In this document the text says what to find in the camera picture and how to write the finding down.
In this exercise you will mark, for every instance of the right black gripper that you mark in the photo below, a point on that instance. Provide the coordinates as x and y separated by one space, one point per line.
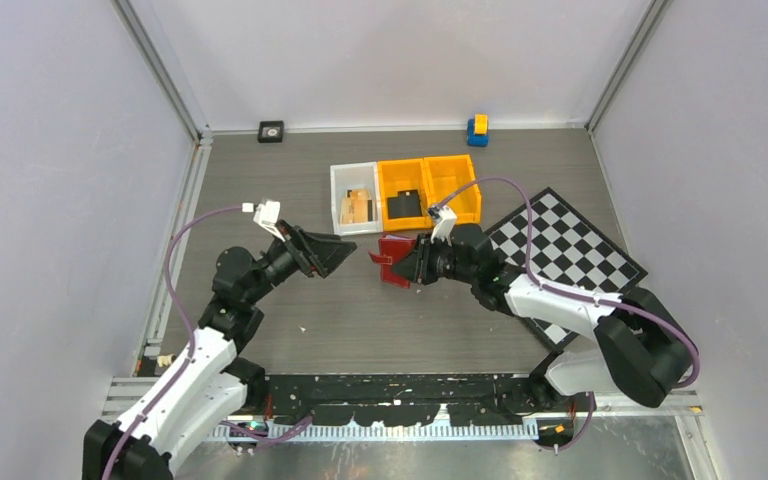
411 266

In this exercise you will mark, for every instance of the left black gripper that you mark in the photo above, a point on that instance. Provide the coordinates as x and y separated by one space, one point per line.
324 251

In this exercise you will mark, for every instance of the red card holder wallet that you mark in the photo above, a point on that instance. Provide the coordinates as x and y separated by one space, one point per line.
392 249

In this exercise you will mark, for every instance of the dark grey credit card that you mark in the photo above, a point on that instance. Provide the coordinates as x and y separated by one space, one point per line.
405 204

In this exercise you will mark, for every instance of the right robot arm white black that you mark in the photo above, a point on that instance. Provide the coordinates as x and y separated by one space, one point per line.
640 350

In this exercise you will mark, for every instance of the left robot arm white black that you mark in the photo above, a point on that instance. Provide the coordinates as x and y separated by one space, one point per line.
209 380

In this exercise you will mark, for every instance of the orange bin with cards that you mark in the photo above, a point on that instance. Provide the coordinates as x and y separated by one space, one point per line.
397 175

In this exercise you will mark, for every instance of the white plastic bin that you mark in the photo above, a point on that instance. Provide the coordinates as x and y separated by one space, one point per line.
353 176

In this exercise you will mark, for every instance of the empty orange bin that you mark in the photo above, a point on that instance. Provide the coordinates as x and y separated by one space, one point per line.
445 175

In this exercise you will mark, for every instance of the small black square box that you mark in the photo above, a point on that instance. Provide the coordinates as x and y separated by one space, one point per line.
271 131

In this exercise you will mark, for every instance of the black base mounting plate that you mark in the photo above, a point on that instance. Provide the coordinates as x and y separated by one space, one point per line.
402 400

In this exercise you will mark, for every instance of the blue yellow toy block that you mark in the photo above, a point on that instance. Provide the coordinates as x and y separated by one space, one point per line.
478 131

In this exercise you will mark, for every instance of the black white checkerboard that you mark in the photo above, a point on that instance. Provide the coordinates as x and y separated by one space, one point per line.
564 246

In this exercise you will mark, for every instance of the small beige spool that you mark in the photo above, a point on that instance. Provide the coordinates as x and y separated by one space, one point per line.
164 361

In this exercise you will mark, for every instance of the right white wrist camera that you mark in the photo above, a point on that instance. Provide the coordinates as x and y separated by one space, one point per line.
444 220

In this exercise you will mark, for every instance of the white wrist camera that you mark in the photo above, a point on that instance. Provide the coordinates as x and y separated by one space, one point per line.
444 220
266 215

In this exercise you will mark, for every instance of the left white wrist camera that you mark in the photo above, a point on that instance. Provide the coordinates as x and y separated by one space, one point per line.
266 215

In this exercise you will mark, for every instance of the aluminium rail frame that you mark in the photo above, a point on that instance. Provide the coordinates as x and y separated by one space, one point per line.
539 426

